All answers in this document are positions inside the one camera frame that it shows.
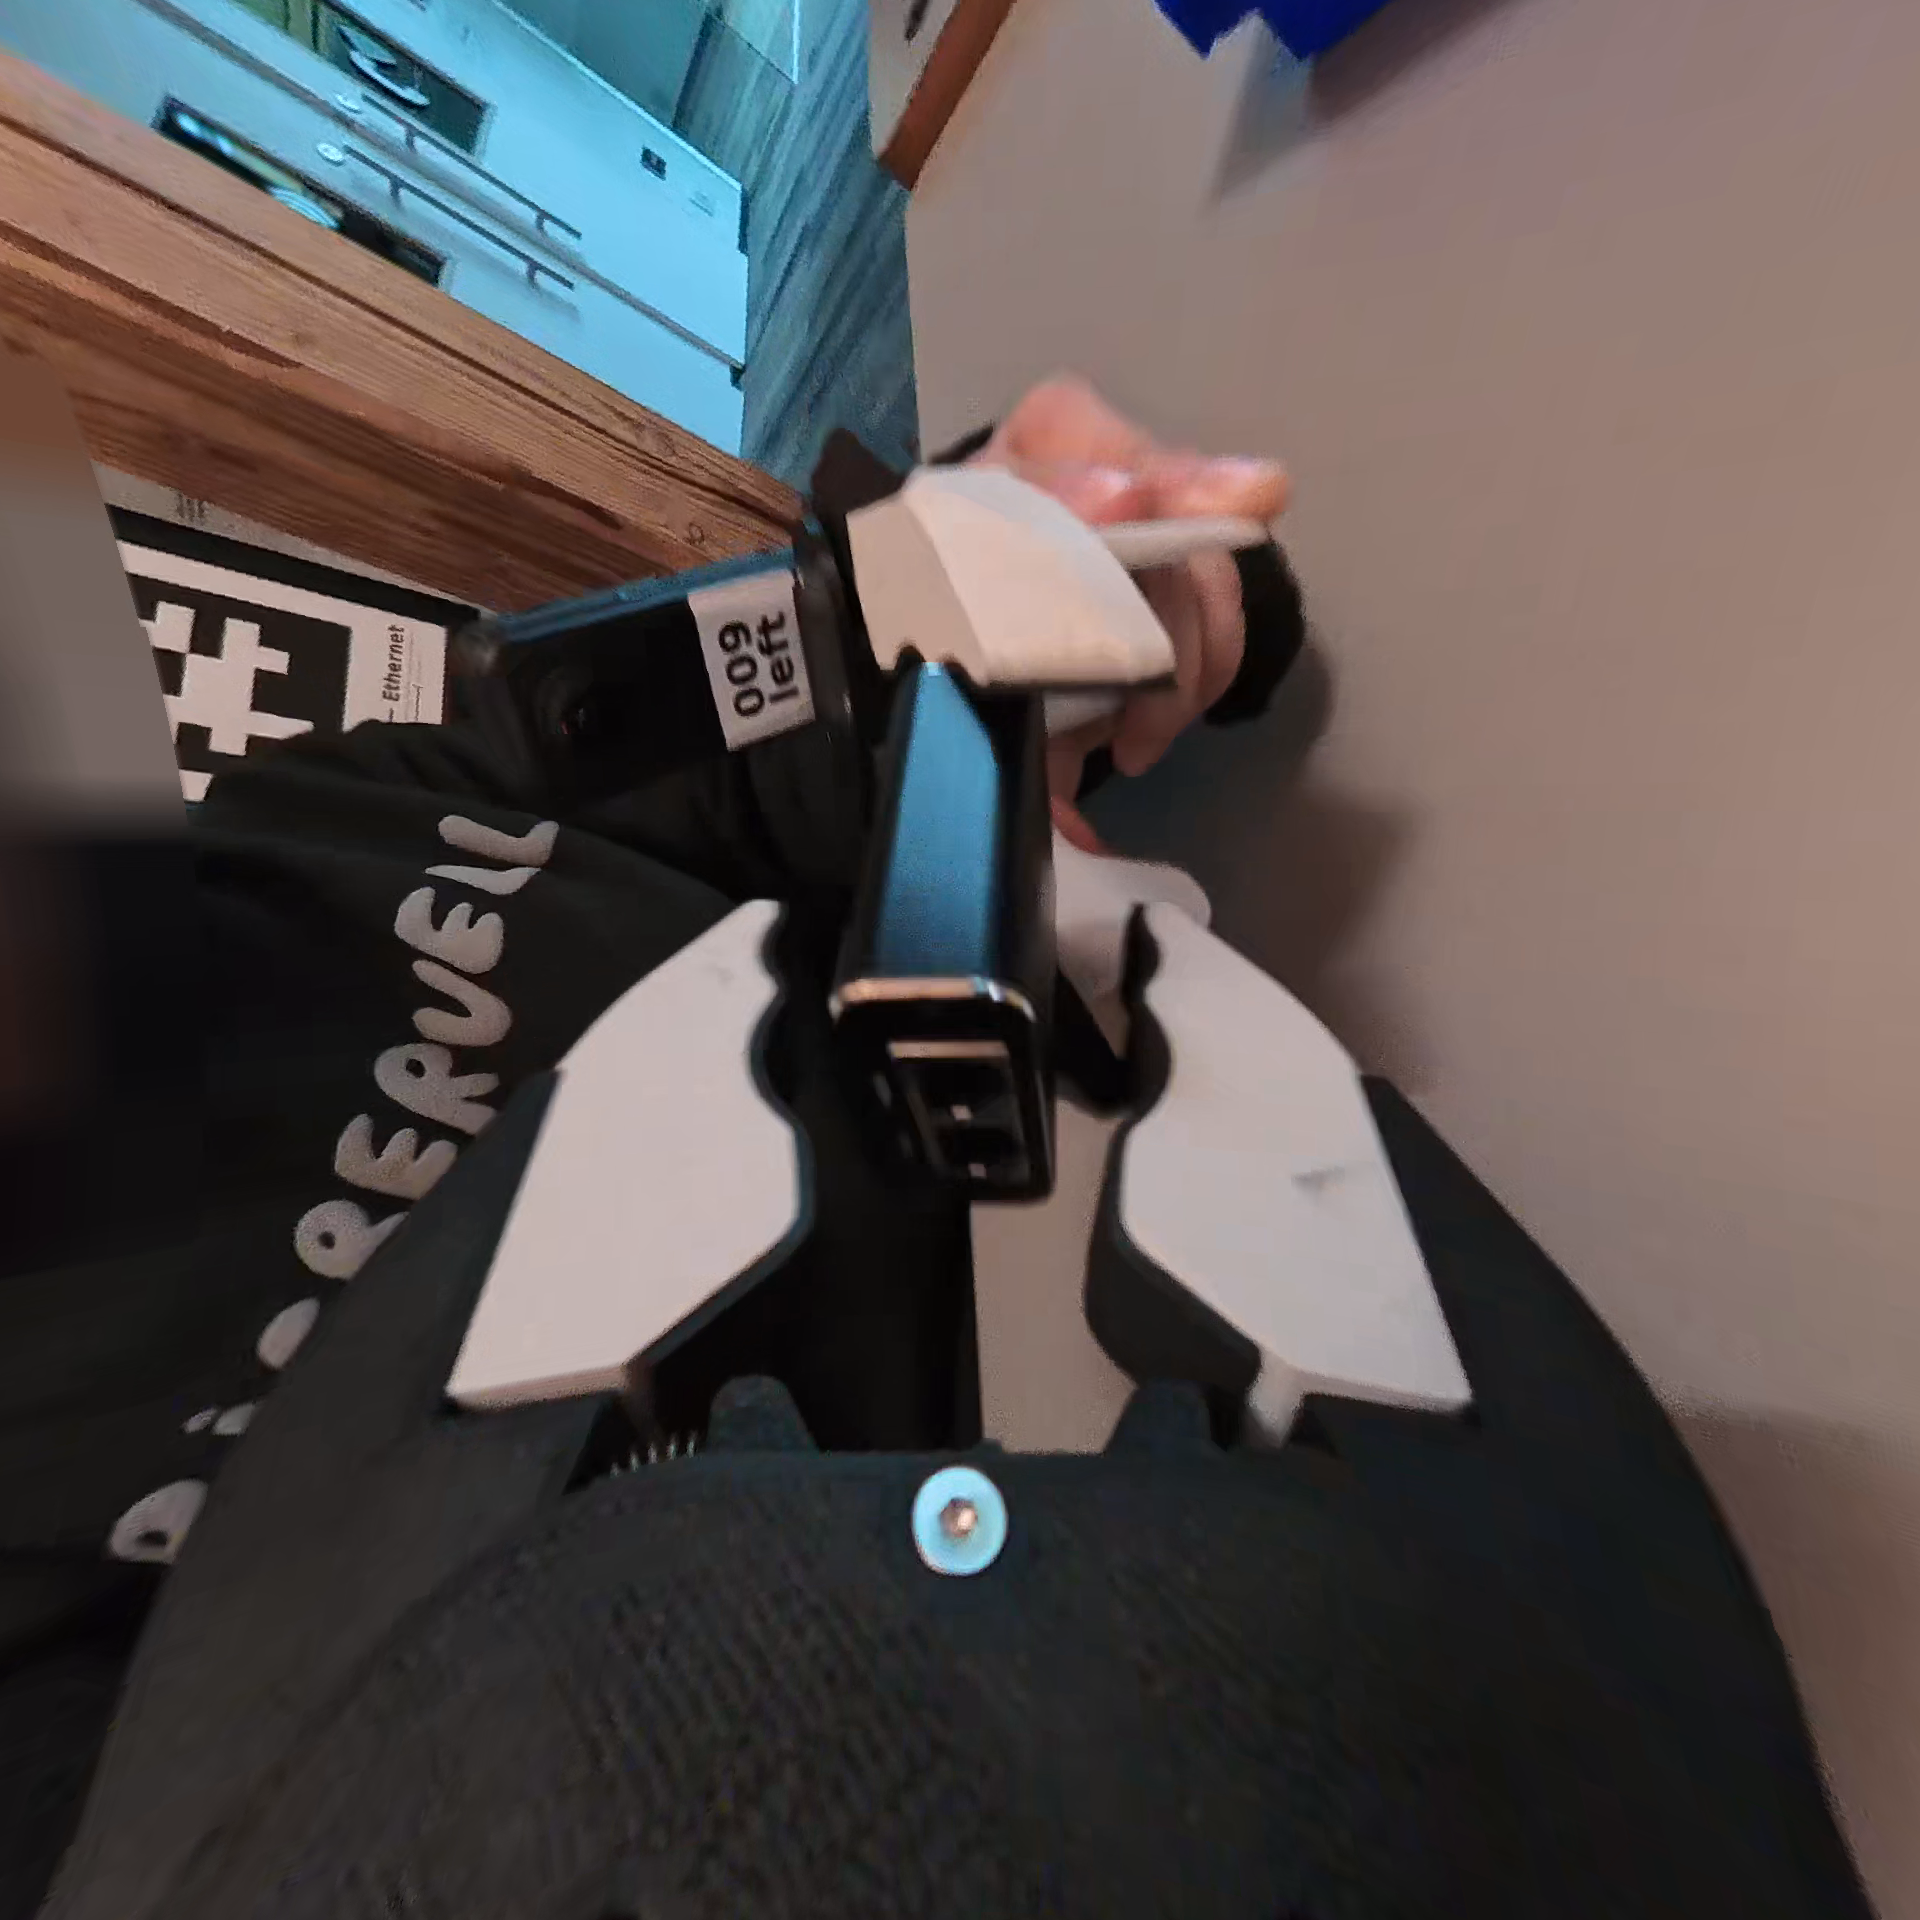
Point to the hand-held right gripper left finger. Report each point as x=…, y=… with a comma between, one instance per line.
x=646, y=1200

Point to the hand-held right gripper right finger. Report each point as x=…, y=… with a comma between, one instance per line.
x=1291, y=1200

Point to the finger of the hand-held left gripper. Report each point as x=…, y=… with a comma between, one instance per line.
x=1102, y=915

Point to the black network splitter box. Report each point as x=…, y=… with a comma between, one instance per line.
x=938, y=839

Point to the blue plastic bin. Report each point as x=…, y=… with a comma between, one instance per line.
x=1276, y=23

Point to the grey desk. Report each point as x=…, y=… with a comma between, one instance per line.
x=1576, y=599

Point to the person's left hand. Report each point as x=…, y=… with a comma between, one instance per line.
x=1184, y=480

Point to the person's black hoodie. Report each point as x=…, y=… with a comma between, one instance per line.
x=300, y=1021

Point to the black white tag sign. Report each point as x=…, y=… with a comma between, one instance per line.
x=224, y=662

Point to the white cabinet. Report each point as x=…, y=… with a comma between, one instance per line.
x=570, y=226

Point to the wooden post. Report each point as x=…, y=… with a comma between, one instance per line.
x=376, y=389

